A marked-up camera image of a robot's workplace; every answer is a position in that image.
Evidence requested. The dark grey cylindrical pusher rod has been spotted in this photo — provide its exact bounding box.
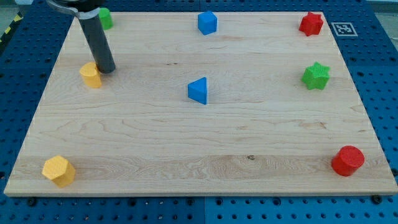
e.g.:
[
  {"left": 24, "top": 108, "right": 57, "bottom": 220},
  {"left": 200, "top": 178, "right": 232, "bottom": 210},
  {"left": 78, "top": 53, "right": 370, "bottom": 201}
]
[{"left": 79, "top": 16, "right": 116, "bottom": 74}]

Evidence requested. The black tool mount with clamp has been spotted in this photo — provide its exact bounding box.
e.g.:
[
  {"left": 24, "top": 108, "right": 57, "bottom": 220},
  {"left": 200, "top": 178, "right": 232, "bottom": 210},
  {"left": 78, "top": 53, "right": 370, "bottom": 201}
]
[{"left": 45, "top": 0, "right": 103, "bottom": 19}]

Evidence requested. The yellow heart block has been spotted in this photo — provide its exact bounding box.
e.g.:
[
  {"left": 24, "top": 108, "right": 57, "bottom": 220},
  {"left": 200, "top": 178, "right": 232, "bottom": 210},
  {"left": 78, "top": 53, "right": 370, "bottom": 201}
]
[{"left": 80, "top": 62, "right": 102, "bottom": 88}]

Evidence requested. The green cylinder block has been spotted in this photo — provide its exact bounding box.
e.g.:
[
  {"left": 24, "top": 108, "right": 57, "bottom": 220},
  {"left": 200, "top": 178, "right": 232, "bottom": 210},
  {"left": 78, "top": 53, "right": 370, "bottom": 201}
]
[{"left": 98, "top": 7, "right": 113, "bottom": 30}]

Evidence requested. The blue cube block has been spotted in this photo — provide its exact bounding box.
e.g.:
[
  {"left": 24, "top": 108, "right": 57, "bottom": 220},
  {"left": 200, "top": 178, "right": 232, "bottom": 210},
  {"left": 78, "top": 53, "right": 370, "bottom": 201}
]
[{"left": 197, "top": 11, "right": 218, "bottom": 35}]

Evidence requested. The blue triangle block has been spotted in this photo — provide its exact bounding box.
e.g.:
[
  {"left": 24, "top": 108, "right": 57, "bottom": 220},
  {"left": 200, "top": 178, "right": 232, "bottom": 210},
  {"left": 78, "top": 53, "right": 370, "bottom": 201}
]
[{"left": 187, "top": 77, "right": 208, "bottom": 105}]

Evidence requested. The yellow hexagon block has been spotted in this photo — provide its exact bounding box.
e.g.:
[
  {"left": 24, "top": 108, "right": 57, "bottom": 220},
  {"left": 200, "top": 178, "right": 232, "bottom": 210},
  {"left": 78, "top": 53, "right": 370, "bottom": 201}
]
[{"left": 42, "top": 156, "right": 76, "bottom": 188}]

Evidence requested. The light wooden board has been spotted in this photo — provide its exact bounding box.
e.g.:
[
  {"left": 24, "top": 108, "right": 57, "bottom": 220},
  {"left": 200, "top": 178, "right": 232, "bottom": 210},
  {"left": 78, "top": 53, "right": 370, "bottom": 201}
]
[{"left": 4, "top": 12, "right": 397, "bottom": 197}]

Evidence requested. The red star block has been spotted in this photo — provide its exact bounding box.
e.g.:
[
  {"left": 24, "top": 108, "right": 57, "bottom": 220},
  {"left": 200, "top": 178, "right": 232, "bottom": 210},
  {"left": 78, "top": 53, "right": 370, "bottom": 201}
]
[{"left": 298, "top": 12, "right": 323, "bottom": 36}]

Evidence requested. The green star block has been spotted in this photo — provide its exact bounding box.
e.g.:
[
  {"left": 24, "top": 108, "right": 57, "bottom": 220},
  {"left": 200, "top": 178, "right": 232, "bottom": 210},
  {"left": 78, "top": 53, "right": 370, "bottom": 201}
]
[{"left": 302, "top": 62, "right": 330, "bottom": 90}]

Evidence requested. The white fiducial marker tag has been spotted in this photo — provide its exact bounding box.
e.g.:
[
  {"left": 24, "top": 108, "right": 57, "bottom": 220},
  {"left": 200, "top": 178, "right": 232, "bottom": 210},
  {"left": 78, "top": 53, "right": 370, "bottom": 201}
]
[{"left": 331, "top": 22, "right": 358, "bottom": 37}]

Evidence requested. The red cylinder block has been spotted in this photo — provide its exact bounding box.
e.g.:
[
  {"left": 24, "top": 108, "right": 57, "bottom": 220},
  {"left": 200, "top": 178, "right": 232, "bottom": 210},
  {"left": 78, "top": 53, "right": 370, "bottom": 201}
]
[{"left": 331, "top": 145, "right": 365, "bottom": 177}]

